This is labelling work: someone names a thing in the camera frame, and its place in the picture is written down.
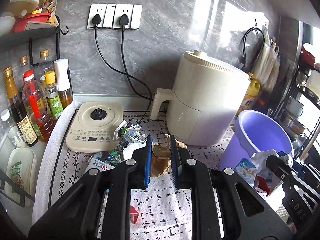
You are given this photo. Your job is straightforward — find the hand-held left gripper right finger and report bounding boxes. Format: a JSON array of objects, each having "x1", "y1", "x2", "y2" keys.
[{"x1": 168, "y1": 134, "x2": 293, "y2": 240}]

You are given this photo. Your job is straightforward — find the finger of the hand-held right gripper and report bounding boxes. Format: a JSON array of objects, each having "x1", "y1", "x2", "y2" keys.
[{"x1": 266, "y1": 154, "x2": 299, "y2": 182}]

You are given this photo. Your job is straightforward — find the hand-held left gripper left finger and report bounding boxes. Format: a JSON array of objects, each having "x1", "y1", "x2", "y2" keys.
[{"x1": 29, "y1": 135, "x2": 153, "y2": 240}]

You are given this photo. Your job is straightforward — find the brown paper wrapper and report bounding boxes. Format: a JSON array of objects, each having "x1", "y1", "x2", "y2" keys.
[{"x1": 151, "y1": 141, "x2": 187, "y2": 178}]

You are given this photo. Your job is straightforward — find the white plastic wrapper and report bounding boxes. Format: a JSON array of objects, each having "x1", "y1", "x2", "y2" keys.
[{"x1": 234, "y1": 149, "x2": 293, "y2": 197}]

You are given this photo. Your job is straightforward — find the silver foil wrapper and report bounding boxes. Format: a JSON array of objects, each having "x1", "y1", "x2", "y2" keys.
[{"x1": 124, "y1": 122, "x2": 147, "y2": 143}]

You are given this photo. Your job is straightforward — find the silver green snack wrapper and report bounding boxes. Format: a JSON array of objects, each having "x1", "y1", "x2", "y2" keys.
[{"x1": 112, "y1": 120, "x2": 128, "y2": 141}]

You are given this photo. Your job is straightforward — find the purple plastic bucket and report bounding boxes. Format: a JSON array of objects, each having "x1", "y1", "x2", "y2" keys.
[{"x1": 219, "y1": 110, "x2": 294, "y2": 178}]

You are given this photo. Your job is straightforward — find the crumpled white paper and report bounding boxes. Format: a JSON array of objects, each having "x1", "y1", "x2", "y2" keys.
[{"x1": 122, "y1": 142, "x2": 146, "y2": 159}]

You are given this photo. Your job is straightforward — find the green blue crumpled wrapper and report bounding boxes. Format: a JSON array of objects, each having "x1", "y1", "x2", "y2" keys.
[{"x1": 99, "y1": 145, "x2": 127, "y2": 167}]

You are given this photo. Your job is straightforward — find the steel pot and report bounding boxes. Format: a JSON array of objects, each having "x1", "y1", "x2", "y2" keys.
[{"x1": 283, "y1": 112, "x2": 307, "y2": 133}]

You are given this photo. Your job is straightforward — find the white patterned table mat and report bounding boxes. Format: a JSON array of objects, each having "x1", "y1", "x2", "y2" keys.
[{"x1": 32, "y1": 101, "x2": 237, "y2": 240}]

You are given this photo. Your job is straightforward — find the blue white packet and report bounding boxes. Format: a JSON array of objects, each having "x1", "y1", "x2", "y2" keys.
[{"x1": 83, "y1": 154, "x2": 118, "y2": 177}]

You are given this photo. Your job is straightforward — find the small red plastic piece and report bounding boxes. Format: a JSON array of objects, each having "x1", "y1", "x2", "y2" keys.
[{"x1": 129, "y1": 205, "x2": 139, "y2": 224}]

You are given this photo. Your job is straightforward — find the cream kettle base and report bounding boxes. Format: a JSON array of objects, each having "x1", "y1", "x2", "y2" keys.
[{"x1": 65, "y1": 101, "x2": 125, "y2": 154}]

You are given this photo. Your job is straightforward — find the white enamel bowl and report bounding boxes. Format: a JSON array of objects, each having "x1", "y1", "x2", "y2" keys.
[{"x1": 285, "y1": 96, "x2": 306, "y2": 117}]

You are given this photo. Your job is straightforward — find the cream air fryer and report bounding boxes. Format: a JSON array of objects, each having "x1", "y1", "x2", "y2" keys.
[{"x1": 150, "y1": 50, "x2": 251, "y2": 146}]

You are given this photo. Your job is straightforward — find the black dish rack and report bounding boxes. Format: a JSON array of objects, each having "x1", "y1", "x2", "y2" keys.
[{"x1": 282, "y1": 20, "x2": 320, "y2": 161}]

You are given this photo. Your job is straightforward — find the yellow detergent bottle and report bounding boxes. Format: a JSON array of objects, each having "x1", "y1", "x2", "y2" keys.
[{"x1": 236, "y1": 72, "x2": 261, "y2": 117}]

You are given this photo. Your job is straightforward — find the hanging plastic bags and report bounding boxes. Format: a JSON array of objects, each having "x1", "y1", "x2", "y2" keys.
[{"x1": 250, "y1": 36, "x2": 281, "y2": 92}]

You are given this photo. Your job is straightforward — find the yellow-cap green-label bottle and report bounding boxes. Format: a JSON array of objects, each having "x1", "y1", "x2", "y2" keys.
[{"x1": 45, "y1": 70, "x2": 64, "y2": 120}]

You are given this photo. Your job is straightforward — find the white-top oil sprayer bottle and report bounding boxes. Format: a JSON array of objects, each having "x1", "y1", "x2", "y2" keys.
[{"x1": 54, "y1": 58, "x2": 74, "y2": 109}]

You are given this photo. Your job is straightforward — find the dark soy sauce bottle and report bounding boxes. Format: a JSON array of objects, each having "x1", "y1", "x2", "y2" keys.
[{"x1": 2, "y1": 66, "x2": 38, "y2": 146}]

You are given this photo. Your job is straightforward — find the small white-cap bottle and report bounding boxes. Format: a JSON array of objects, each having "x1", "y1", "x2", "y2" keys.
[{"x1": 0, "y1": 109, "x2": 26, "y2": 149}]

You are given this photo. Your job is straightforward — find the clear gold-cap bottle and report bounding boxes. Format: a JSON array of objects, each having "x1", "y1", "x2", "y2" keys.
[
  {"x1": 12, "y1": 55, "x2": 34, "y2": 85},
  {"x1": 36, "y1": 49, "x2": 56, "y2": 85}
]

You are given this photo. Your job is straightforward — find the black metal shelf rack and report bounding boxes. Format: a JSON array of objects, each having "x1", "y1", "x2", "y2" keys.
[{"x1": 0, "y1": 0, "x2": 73, "y2": 110}]

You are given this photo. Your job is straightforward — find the red plastic bowl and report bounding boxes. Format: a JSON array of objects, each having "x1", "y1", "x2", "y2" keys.
[{"x1": 11, "y1": 12, "x2": 52, "y2": 33}]

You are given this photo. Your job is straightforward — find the yellow snack packet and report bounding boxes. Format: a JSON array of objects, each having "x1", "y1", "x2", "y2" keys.
[{"x1": 31, "y1": 0, "x2": 59, "y2": 27}]

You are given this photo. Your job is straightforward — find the hanging black cable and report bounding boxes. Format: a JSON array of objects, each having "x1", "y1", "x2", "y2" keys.
[{"x1": 241, "y1": 27, "x2": 266, "y2": 66}]

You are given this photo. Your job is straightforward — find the black plug power cable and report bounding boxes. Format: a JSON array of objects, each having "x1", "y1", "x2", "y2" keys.
[
  {"x1": 118, "y1": 14, "x2": 153, "y2": 101},
  {"x1": 92, "y1": 14, "x2": 152, "y2": 125}
]

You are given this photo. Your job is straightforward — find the white wall socket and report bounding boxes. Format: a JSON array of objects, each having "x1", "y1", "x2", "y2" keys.
[
  {"x1": 87, "y1": 3, "x2": 116, "y2": 29},
  {"x1": 113, "y1": 4, "x2": 143, "y2": 30}
]

